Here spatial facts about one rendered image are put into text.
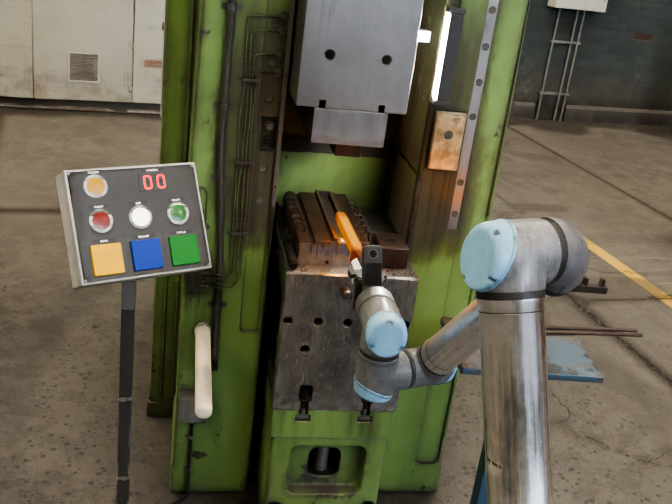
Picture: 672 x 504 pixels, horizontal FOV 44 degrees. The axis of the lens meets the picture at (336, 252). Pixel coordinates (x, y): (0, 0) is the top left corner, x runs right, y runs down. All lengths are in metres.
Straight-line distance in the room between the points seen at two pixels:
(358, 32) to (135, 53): 5.37
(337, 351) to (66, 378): 1.43
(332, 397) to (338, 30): 1.06
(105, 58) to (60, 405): 4.54
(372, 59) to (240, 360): 1.03
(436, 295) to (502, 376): 1.26
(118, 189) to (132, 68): 5.43
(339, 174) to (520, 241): 1.47
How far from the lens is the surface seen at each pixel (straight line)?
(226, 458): 2.86
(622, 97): 10.08
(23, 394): 3.46
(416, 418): 2.87
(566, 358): 2.45
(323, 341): 2.42
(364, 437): 2.62
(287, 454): 2.63
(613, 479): 3.43
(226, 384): 2.70
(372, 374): 1.85
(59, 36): 7.42
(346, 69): 2.21
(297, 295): 2.34
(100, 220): 2.09
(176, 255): 2.14
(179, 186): 2.18
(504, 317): 1.40
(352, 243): 2.18
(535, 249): 1.41
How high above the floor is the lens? 1.85
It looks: 22 degrees down
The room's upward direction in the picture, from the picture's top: 7 degrees clockwise
